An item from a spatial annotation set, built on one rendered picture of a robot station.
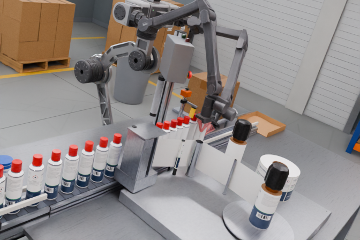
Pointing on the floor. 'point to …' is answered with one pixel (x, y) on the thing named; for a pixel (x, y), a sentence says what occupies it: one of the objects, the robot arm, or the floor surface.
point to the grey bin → (129, 83)
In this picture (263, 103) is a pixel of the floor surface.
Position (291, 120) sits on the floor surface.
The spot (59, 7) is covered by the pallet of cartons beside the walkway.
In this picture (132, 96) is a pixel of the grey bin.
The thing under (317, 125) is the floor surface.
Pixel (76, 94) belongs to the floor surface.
